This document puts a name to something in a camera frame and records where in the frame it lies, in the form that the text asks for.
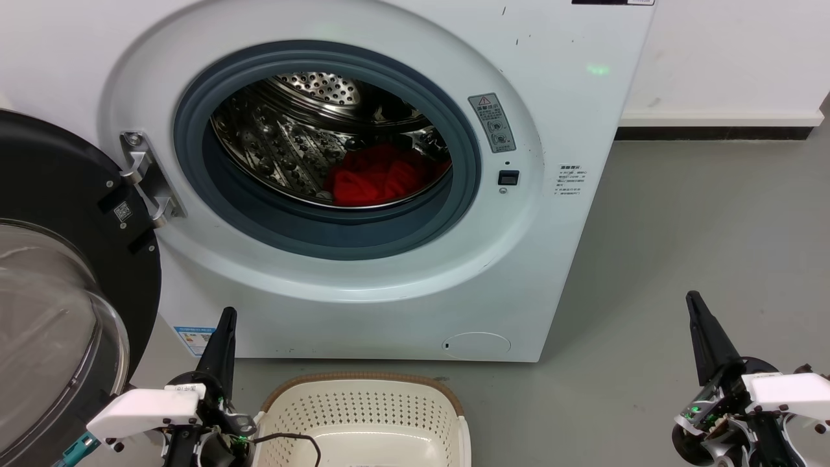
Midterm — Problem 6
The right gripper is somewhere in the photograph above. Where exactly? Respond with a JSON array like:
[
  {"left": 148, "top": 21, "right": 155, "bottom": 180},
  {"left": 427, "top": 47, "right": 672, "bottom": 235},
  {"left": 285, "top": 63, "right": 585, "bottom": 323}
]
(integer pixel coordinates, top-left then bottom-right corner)
[{"left": 670, "top": 291, "right": 789, "bottom": 467}]

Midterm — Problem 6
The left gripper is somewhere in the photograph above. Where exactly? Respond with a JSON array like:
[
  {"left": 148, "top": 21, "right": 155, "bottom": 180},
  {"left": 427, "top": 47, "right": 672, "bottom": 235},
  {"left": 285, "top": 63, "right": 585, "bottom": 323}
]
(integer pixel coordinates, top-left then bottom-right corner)
[{"left": 161, "top": 307, "right": 259, "bottom": 467}]

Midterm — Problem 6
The cream perforated laundry basket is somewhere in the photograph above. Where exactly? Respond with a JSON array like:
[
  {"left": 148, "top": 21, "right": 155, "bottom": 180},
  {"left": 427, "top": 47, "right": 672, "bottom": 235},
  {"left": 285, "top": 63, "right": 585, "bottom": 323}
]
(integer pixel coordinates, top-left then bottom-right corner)
[{"left": 253, "top": 372, "right": 472, "bottom": 467}]

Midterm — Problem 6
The washing machine door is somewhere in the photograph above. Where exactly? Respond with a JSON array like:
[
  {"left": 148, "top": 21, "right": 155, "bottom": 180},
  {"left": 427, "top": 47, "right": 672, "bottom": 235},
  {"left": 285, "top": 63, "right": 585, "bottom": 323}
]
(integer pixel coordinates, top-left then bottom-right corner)
[{"left": 0, "top": 109, "right": 162, "bottom": 467}]

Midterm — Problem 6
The stainless steel washing machine drum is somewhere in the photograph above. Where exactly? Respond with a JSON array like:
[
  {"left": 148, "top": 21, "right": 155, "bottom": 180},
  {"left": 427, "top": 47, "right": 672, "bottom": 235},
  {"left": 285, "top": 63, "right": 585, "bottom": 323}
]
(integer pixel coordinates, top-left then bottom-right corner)
[{"left": 210, "top": 71, "right": 452, "bottom": 210}]

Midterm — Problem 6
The red cloth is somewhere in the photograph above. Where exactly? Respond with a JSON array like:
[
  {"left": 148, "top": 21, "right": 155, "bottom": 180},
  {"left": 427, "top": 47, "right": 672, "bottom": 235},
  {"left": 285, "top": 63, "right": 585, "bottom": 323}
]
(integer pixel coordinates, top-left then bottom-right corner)
[{"left": 324, "top": 143, "right": 451, "bottom": 208}]

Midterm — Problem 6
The blue energy label sticker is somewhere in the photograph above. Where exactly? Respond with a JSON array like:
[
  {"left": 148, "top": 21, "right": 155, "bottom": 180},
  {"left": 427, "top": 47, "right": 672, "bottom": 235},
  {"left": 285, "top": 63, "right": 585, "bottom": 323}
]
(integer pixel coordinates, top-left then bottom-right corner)
[{"left": 173, "top": 326, "right": 217, "bottom": 357}]

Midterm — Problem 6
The grey rubber door gasket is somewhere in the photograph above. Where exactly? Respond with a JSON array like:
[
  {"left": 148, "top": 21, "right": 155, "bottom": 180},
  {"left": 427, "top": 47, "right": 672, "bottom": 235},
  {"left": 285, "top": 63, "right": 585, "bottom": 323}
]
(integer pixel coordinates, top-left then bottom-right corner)
[{"left": 173, "top": 40, "right": 482, "bottom": 261}]

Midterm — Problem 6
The silver metal door hinge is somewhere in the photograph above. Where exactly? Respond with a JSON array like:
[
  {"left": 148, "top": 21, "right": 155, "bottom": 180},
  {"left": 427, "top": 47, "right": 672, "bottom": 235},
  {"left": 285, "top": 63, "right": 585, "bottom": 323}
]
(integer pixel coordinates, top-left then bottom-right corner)
[{"left": 119, "top": 131, "right": 187, "bottom": 228}]

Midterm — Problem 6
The small white text label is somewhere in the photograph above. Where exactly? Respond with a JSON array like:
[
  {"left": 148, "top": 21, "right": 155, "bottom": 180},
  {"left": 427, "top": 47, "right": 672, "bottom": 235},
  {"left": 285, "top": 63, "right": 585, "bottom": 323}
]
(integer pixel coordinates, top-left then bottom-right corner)
[{"left": 555, "top": 163, "right": 587, "bottom": 198}]

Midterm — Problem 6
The white and black baseboard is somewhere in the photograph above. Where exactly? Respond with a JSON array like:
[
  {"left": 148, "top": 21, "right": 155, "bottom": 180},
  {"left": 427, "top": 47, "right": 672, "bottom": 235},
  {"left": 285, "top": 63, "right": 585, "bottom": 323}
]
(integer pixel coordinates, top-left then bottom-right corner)
[{"left": 615, "top": 109, "right": 825, "bottom": 141}]

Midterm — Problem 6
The round white filter cover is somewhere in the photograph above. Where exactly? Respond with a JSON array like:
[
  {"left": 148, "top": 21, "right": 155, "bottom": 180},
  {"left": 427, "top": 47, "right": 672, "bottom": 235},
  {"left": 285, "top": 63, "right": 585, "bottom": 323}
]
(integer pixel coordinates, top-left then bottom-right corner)
[{"left": 442, "top": 331, "right": 512, "bottom": 361}]

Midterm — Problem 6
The white front-load washing machine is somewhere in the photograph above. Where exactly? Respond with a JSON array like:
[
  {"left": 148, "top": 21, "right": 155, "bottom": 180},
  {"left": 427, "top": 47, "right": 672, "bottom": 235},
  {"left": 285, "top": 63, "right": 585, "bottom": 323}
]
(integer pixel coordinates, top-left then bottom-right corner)
[{"left": 0, "top": 0, "right": 657, "bottom": 363}]

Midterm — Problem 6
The grey warning sticker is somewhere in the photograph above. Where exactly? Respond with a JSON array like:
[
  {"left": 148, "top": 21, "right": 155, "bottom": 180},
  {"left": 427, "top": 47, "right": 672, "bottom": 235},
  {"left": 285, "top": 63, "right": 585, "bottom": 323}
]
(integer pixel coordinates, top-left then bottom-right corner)
[{"left": 468, "top": 93, "right": 517, "bottom": 154}]

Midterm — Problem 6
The thin black cable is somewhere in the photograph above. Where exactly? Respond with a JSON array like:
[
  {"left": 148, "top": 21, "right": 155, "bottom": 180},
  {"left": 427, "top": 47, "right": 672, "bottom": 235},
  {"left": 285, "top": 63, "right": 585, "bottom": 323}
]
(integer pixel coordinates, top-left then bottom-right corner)
[{"left": 250, "top": 432, "right": 323, "bottom": 467}]

